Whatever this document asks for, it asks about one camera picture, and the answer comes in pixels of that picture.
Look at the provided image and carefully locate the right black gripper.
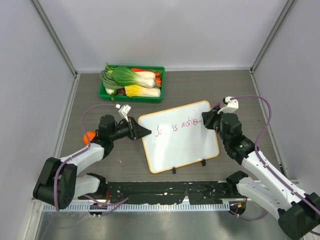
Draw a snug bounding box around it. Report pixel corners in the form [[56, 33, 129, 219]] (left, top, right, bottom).
[[202, 106, 230, 145]]

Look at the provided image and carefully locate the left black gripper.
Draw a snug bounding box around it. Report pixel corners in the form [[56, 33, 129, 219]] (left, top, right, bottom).
[[109, 116, 150, 141]]

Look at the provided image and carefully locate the pink whiteboard marker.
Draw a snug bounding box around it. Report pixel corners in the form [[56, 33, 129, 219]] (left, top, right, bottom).
[[197, 102, 221, 123]]

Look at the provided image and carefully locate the orange framed whiteboard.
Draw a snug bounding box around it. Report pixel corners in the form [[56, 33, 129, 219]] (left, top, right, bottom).
[[138, 100, 220, 174]]

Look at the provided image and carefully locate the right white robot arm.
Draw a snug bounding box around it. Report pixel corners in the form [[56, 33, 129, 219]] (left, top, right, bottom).
[[201, 108, 320, 240]]

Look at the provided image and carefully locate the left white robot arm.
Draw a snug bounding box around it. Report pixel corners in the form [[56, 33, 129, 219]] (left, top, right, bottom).
[[32, 115, 152, 211]]

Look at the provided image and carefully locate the yellow cabbage toy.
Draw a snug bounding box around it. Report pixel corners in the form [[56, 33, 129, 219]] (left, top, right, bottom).
[[124, 84, 161, 98]]

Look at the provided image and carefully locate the purple eggplant toy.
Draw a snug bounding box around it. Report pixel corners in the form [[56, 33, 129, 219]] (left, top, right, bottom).
[[116, 88, 126, 96]]

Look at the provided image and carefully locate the orange fruit toy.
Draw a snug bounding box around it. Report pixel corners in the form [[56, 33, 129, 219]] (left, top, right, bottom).
[[82, 131, 96, 146]]

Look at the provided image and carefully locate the green bok choy toy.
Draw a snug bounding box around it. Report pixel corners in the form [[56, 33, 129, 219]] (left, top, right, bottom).
[[111, 66, 156, 88]]

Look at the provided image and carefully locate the green bean bundle toy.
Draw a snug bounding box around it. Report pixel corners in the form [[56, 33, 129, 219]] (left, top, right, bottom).
[[100, 63, 123, 96]]

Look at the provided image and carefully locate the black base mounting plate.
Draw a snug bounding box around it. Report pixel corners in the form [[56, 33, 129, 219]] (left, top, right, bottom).
[[89, 181, 245, 205]]

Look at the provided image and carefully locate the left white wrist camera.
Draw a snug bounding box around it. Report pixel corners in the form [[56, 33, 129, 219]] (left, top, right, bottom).
[[115, 104, 132, 122]]

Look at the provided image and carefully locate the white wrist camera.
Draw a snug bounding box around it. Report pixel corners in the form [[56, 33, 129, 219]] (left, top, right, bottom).
[[115, 104, 132, 122], [217, 96, 239, 114]]

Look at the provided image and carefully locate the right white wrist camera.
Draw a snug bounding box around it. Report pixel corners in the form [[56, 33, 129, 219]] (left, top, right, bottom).
[[217, 96, 239, 114]]

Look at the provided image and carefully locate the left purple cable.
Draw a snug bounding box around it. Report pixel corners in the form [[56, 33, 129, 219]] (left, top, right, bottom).
[[53, 103, 121, 211]]

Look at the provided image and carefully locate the purple cable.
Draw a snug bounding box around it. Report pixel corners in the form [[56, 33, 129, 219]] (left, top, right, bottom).
[[53, 103, 121, 211], [233, 95, 320, 236]]

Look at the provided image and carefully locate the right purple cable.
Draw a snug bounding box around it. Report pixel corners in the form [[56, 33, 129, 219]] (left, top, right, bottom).
[[233, 95, 320, 236]]

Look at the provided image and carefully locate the aluminium rail with cable duct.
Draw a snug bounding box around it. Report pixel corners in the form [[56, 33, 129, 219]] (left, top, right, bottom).
[[44, 196, 237, 212]]

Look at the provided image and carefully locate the left aluminium frame post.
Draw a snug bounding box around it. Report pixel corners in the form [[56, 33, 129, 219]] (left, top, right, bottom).
[[30, 0, 78, 76]]

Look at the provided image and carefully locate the aluminium frame post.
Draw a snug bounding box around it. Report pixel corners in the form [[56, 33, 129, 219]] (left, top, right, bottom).
[[250, 0, 297, 74], [30, 0, 78, 76]]

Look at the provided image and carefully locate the right aluminium frame post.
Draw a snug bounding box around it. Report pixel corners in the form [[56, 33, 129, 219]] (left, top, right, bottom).
[[250, 0, 297, 74]]

